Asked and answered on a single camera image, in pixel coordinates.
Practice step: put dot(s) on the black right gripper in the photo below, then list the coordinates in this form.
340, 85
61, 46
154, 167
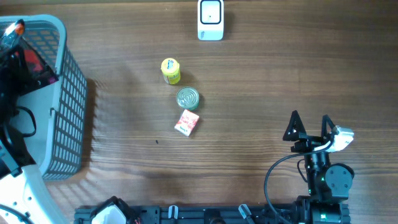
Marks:
308, 142

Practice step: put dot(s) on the yellow lidded jar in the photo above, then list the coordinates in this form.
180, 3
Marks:
171, 71

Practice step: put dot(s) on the dark snack packet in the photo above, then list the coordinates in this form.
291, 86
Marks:
31, 65

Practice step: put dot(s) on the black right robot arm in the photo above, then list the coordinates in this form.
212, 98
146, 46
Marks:
328, 184

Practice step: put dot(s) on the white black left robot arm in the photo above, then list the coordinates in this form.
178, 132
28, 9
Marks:
24, 196

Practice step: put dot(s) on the white barcode scanner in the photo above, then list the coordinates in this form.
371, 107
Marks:
210, 20

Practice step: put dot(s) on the red white small carton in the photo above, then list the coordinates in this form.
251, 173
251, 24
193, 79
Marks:
187, 122

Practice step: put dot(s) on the green tin can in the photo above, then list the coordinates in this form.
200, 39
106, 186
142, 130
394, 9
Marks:
188, 98

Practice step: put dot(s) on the grey plastic basket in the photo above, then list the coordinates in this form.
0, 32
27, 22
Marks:
59, 108

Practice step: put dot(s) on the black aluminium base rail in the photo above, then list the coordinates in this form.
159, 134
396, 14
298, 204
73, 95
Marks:
259, 214

